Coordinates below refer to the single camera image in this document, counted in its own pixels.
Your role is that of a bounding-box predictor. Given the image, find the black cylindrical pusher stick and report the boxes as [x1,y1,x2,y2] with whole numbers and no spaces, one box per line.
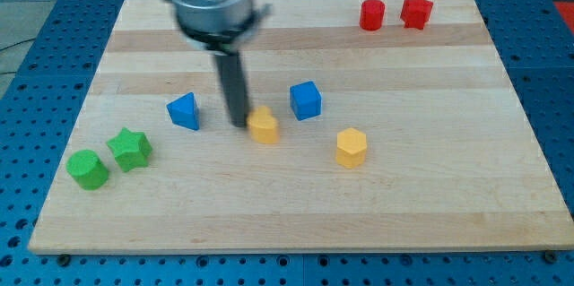
[213,52,250,128]

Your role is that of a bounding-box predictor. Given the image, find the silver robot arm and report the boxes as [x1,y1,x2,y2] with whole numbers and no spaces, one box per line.
[167,0,272,128]

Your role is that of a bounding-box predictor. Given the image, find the blue cube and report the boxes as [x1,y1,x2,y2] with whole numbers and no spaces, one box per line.
[290,81,322,121]

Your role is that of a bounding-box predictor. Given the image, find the blue triangular prism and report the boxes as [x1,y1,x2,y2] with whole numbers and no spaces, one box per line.
[167,92,200,131]

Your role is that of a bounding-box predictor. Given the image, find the yellow heart block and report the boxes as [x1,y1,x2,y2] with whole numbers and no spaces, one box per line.
[247,106,280,144]

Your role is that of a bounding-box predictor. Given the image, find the green star block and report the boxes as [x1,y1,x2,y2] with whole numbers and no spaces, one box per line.
[106,127,152,172]

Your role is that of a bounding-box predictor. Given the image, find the yellow hexagon block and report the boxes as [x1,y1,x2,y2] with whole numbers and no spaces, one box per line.
[335,127,368,169]

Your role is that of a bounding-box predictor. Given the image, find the red cylinder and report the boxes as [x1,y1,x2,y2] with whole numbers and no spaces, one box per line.
[359,0,386,31]

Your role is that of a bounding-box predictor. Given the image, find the wooden board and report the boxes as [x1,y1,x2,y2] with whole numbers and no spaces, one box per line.
[29,0,573,255]

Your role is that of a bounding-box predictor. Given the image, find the green cylinder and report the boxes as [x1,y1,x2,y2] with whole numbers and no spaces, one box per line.
[65,150,109,190]

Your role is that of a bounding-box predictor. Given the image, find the red star block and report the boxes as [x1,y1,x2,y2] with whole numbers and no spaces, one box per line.
[400,0,434,30]

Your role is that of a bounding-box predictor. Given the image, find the black cable on floor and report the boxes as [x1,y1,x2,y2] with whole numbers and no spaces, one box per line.
[0,37,36,76]

